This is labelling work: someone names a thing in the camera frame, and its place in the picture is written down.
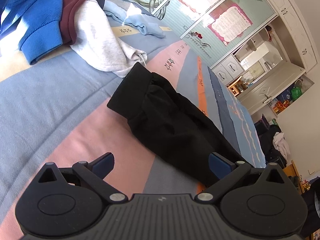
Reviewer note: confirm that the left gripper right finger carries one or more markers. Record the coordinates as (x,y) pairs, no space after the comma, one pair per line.
(228,173)

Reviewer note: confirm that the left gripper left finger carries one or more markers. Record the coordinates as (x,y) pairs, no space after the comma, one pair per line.
(91,176)

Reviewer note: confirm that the black trousers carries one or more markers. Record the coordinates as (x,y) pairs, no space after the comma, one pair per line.
(169,125)

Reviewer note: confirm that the white clothes on chair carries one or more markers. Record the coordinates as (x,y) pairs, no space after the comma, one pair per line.
(281,144)

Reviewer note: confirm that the black chair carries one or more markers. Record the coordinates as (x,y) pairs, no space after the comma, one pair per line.
(266,133)

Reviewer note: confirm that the wooden side cabinet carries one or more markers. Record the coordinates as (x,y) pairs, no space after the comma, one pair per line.
(291,171)

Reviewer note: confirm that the white room door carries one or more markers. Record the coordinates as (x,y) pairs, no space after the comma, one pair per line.
(270,86)

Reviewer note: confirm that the wooden chair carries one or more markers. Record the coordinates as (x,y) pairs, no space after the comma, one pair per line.
(235,88)

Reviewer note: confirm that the white drawer cabinet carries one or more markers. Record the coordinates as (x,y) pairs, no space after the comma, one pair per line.
(228,70)

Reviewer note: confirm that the teal sliding wardrobe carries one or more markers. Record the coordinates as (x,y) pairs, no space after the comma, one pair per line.
(216,28)

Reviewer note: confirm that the light blue sweatpants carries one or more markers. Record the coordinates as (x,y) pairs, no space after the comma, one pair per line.
(128,13)

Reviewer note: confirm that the blue garment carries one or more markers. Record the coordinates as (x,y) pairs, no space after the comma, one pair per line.
(32,25)

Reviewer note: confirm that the maroon garment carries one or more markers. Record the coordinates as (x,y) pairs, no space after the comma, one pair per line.
(67,25)

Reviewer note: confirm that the grey sweatpants with drawstring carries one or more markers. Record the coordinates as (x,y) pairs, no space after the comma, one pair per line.
(97,44)

